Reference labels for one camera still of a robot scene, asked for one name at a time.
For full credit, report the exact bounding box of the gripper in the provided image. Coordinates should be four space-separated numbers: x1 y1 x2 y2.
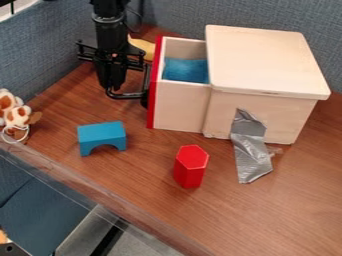
74 39 149 92

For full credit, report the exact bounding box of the drawer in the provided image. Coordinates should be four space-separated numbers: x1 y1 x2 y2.
104 35 214 134

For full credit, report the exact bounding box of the yellow toy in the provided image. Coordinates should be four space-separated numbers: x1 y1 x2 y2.
126 32 158 62

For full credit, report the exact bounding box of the blue arch block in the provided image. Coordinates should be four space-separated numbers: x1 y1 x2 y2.
76 120 129 157

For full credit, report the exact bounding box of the blue cloth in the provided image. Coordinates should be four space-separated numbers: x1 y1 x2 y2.
161 57 210 85

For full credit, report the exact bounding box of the brown and white plush dog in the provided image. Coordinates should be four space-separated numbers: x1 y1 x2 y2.
0 87 45 145

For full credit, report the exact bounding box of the red hexagonal block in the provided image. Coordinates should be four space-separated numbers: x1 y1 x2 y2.
172 144 212 190

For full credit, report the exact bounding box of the silver tape strip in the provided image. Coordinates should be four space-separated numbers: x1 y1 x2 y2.
228 107 284 185

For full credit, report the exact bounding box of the cabinet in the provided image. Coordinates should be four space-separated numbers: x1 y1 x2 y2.
201 24 333 146

